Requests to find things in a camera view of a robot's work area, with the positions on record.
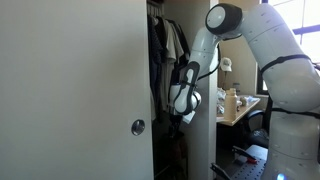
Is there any white hanging t-shirt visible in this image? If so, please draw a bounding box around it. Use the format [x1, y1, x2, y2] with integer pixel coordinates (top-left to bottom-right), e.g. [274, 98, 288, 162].
[161, 19, 185, 113]

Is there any white baseball cap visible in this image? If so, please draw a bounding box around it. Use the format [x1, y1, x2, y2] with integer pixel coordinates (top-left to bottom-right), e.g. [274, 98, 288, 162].
[219, 56, 234, 73]

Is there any black table clamp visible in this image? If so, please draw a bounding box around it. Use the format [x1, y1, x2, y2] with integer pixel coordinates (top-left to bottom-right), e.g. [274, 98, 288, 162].
[210, 162, 232, 180]

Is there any dark navy hanging shirt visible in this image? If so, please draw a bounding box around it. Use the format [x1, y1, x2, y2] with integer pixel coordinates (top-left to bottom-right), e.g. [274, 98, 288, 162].
[146, 14, 166, 124]

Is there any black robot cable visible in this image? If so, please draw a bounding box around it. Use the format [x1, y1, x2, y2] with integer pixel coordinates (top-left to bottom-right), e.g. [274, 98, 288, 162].
[179, 41, 320, 119]

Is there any black office chair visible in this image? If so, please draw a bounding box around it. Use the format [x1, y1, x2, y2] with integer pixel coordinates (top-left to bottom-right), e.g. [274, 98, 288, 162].
[242, 109, 270, 149]

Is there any wooden desk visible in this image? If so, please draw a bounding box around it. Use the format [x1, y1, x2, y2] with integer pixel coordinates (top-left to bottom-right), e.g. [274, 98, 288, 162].
[216, 96, 262, 127]

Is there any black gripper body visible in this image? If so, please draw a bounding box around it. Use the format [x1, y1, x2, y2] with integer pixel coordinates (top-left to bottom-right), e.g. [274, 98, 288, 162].
[168, 113, 184, 130]

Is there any round metal door pull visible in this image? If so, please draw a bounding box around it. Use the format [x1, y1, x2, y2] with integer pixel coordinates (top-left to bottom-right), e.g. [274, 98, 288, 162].
[130, 118, 147, 137]

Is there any red handled clamp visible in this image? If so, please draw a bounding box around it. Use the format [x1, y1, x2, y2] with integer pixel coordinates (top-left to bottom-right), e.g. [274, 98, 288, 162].
[231, 145, 259, 165]

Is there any white sliding closet door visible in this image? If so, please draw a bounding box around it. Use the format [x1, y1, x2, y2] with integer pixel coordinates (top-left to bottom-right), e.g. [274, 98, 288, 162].
[0, 0, 155, 180]

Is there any crumpled white bag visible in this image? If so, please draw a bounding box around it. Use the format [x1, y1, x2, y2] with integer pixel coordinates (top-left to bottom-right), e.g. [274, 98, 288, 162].
[216, 86, 228, 115]

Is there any large beige water bottle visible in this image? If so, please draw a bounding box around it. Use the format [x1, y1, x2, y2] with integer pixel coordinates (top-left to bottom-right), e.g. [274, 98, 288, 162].
[223, 87, 239, 122]

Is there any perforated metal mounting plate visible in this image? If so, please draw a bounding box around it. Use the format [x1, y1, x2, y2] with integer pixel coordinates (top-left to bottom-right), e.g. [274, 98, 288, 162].
[229, 144, 272, 180]

